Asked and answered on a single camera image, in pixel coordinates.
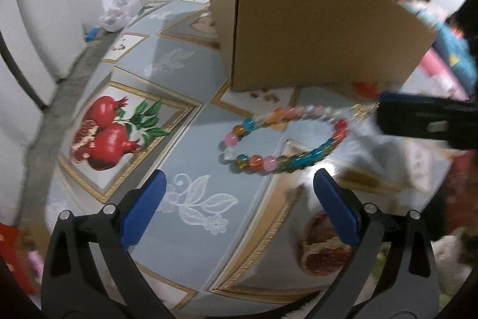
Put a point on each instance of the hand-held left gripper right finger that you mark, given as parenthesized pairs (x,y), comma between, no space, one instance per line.
(336,208)

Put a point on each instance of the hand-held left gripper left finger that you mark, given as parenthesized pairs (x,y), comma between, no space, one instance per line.
(145,207)

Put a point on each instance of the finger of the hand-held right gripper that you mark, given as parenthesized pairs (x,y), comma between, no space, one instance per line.
(410,113)

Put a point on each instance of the brown cardboard box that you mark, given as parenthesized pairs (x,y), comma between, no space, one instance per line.
(317,27)

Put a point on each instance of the red printed cloth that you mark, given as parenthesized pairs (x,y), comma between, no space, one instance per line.
(15,255)

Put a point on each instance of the small blue item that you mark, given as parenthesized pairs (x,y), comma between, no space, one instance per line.
(91,34)

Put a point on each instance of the black metal pole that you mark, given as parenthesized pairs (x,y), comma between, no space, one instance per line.
(15,68)

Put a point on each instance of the white plastic bag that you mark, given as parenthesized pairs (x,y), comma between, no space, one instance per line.
(119,10)

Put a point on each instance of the white curtain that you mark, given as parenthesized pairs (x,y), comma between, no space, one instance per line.
(48,5)

